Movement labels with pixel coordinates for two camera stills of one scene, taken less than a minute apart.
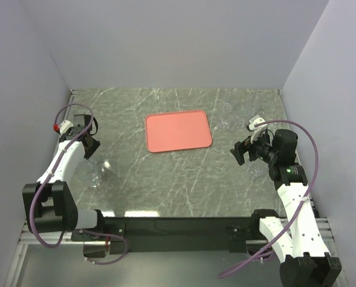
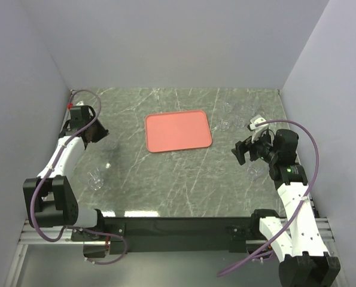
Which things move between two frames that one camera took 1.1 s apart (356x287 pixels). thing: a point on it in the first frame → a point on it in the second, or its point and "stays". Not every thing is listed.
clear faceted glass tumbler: x=223 y=125 stays
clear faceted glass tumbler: x=90 y=171 → x=109 y=143
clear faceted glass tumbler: x=239 y=121 stays
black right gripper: x=241 y=148 stays
